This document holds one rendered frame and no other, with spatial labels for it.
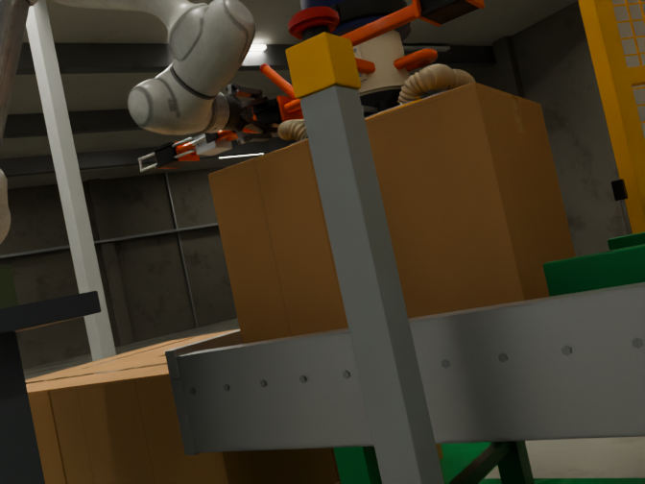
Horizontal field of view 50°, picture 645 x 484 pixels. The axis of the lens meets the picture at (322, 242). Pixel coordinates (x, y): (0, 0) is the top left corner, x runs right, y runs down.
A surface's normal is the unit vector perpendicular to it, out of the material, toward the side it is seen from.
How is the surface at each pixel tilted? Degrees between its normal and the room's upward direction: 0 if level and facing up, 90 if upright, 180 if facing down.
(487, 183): 90
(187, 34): 97
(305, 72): 90
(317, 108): 90
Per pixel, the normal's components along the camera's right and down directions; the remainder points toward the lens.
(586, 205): -0.82, 0.15
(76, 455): -0.55, 0.08
